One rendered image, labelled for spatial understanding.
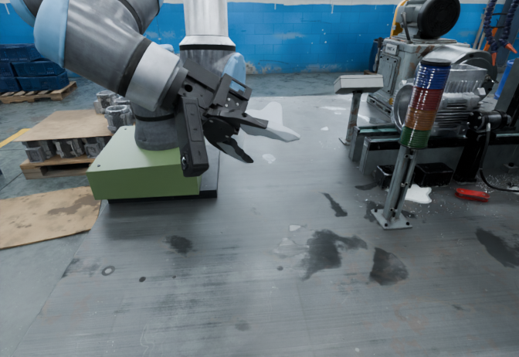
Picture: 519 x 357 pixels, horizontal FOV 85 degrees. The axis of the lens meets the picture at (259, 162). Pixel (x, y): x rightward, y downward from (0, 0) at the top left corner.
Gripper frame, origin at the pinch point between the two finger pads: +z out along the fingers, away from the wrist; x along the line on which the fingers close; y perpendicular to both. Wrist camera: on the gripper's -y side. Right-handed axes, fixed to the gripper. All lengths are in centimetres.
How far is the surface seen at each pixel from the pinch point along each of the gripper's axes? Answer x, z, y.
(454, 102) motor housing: -2, 54, 45
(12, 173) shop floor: 284, -103, 19
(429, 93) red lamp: -12.2, 25.1, 23.3
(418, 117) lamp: -8.3, 27.3, 20.5
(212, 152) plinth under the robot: 57, 4, 21
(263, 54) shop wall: 399, 120, 433
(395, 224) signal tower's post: 8.9, 45.1, 3.8
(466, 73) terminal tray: -7, 53, 53
